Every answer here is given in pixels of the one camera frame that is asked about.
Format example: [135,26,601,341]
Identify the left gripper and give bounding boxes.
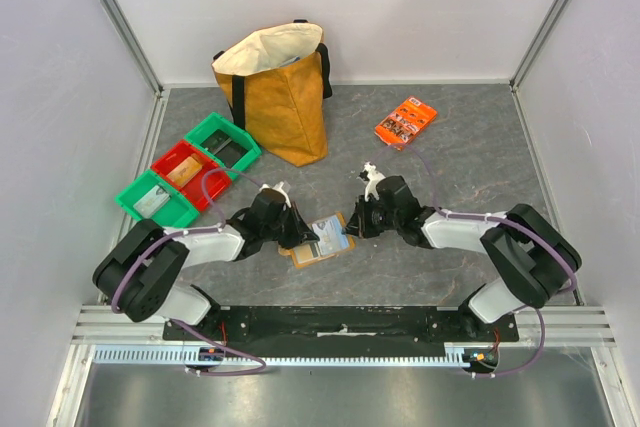
[262,202,319,250]

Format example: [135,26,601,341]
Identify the grey white card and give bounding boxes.
[311,214,350,257]

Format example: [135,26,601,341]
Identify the yellow leather card holder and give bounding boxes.
[278,212,355,269]

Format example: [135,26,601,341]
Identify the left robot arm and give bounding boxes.
[92,183,319,340]

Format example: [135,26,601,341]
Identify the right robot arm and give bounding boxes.
[345,164,582,341]

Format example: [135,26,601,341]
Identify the black card in bin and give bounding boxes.
[202,130,248,168]

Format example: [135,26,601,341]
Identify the tan card in bin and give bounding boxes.
[167,155,202,187]

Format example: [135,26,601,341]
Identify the grey card in bin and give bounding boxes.
[133,185,170,218]

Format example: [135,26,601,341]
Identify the red bin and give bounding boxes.
[151,140,231,212]

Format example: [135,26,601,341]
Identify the green bin far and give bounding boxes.
[185,113,262,181]

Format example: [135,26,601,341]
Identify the green bin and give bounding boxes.
[114,169,199,228]
[185,113,262,181]

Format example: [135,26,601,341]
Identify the orange screw box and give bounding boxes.
[374,96,438,150]

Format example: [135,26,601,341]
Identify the brown paper tote bag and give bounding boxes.
[211,19,333,167]

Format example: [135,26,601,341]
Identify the green bin near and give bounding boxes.
[114,169,199,228]

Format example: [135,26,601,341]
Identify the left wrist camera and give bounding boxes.
[260,181,291,206]

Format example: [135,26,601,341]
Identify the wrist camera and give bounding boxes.
[260,181,291,206]
[358,162,386,202]

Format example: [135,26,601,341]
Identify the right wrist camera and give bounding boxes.
[358,162,386,202]

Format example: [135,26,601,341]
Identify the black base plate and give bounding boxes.
[194,306,519,343]

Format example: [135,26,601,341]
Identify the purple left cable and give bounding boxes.
[110,168,274,377]

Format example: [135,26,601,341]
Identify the slotted cable duct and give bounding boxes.
[93,345,469,368]

